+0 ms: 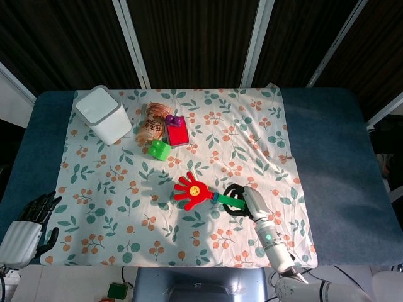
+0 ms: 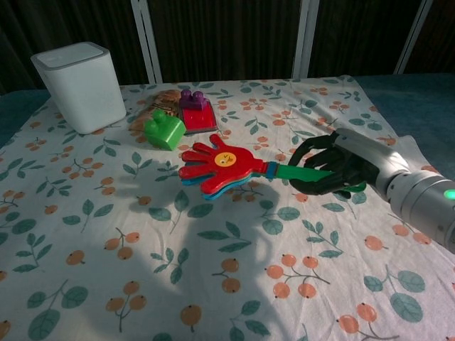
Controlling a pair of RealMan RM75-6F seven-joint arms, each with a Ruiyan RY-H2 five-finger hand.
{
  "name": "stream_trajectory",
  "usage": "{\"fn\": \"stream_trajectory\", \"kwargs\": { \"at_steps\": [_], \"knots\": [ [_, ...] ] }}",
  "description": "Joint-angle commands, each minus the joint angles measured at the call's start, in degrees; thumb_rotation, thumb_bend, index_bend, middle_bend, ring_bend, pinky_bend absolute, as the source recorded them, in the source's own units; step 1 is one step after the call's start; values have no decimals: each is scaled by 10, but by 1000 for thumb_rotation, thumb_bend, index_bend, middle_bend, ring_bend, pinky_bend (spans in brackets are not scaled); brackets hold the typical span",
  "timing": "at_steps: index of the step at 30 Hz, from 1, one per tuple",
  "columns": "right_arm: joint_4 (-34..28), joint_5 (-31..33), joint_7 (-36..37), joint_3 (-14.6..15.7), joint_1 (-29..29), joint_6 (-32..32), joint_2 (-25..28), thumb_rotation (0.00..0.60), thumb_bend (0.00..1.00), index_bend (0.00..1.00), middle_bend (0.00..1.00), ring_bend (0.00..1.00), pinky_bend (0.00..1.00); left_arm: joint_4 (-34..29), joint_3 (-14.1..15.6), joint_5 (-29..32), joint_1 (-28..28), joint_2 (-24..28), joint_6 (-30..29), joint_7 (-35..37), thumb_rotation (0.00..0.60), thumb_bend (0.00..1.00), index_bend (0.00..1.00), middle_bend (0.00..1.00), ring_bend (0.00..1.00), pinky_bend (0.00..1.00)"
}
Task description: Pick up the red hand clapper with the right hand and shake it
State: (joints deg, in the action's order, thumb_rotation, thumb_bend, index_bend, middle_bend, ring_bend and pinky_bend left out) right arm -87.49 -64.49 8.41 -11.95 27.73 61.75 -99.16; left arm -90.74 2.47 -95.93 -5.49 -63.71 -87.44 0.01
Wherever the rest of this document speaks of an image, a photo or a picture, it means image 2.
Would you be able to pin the red toy tray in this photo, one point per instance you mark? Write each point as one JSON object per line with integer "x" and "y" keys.
{"x": 199, "y": 119}

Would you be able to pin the purple building block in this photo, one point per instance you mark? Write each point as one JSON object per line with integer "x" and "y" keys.
{"x": 192, "y": 100}

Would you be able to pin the floral tablecloth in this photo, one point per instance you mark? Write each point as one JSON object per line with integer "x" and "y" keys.
{"x": 177, "y": 248}

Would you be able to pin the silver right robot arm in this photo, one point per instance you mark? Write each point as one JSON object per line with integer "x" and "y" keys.
{"x": 423, "y": 202}

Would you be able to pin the red hand clapper toy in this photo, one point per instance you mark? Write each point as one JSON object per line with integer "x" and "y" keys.
{"x": 231, "y": 167}

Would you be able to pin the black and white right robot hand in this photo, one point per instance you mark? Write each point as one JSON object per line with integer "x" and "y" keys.
{"x": 369, "y": 152}

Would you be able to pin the green building block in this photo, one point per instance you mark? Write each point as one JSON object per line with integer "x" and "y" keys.
{"x": 167, "y": 131}

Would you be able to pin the white frame post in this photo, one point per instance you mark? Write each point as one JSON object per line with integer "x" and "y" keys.
{"x": 147, "y": 42}
{"x": 305, "y": 39}
{"x": 412, "y": 37}

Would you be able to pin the white square trash bin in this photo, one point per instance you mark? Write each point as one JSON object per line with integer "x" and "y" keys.
{"x": 85, "y": 89}

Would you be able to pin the orange snack bag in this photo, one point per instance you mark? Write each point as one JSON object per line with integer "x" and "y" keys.
{"x": 163, "y": 103}

